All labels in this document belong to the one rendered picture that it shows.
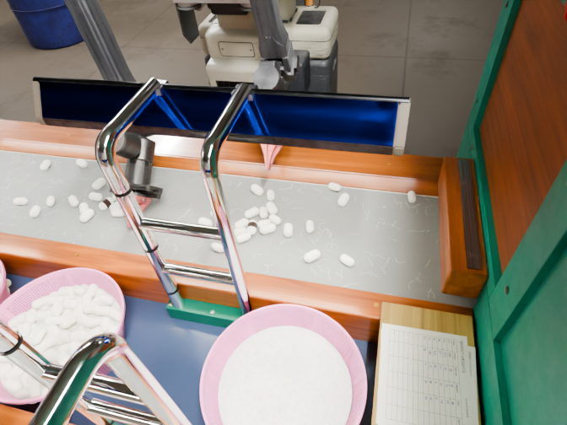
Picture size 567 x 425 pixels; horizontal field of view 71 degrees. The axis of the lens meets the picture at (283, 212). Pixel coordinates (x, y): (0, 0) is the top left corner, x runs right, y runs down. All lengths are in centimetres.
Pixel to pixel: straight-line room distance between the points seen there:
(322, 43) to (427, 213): 90
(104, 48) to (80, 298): 52
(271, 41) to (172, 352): 67
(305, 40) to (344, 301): 113
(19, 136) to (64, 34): 292
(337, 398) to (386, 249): 32
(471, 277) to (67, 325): 74
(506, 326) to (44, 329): 80
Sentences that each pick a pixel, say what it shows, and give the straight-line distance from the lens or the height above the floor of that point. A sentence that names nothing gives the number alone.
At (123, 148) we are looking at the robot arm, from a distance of 90.
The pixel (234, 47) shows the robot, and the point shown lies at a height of 85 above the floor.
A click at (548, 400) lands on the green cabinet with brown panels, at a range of 54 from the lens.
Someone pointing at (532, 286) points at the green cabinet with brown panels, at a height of 98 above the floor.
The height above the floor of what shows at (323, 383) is 73.
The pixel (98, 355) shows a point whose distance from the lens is 37.
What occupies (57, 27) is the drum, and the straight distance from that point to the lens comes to 430.
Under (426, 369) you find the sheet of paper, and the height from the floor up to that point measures 78.
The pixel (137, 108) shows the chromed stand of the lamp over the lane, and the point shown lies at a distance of 63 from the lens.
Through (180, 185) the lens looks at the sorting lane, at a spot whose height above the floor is 74.
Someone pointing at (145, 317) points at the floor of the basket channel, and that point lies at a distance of 91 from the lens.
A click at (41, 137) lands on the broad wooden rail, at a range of 140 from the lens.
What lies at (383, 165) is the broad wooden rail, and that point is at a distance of 101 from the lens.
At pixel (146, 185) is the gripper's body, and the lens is 93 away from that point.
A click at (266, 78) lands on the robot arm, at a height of 100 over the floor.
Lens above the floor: 141
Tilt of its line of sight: 46 degrees down
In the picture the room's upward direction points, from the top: 6 degrees counter-clockwise
